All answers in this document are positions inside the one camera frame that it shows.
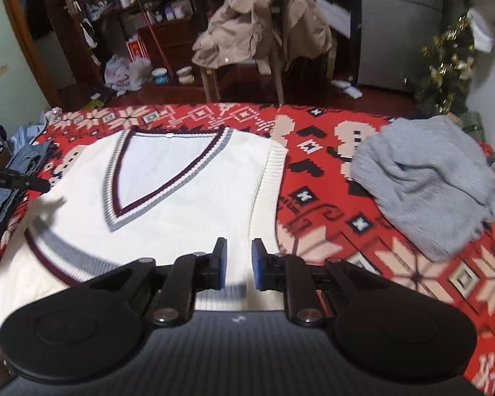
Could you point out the grey knit sweater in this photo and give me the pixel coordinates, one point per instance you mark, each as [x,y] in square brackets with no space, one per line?
[430,180]

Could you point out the red christmas pattern blanket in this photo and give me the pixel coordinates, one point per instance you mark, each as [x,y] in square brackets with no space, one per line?
[321,213]

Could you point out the small christmas tree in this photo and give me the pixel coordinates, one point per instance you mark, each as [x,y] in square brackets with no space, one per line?
[441,83]

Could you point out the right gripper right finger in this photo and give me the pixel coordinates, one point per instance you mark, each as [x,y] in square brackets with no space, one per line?
[305,288]

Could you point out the folded blue jeans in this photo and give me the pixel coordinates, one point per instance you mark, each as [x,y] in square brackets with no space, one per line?
[29,160]

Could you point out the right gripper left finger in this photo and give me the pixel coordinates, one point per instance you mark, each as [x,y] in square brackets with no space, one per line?
[174,288]

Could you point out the grey refrigerator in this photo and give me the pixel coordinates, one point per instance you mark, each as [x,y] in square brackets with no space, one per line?
[393,31]

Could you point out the white knit sweater vest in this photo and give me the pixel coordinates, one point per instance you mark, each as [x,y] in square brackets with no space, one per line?
[160,195]

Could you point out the beige jacket on chair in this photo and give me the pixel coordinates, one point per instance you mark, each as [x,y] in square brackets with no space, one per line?
[248,29]

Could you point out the white leg chair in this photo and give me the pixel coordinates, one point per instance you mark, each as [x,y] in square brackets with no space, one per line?
[306,82]

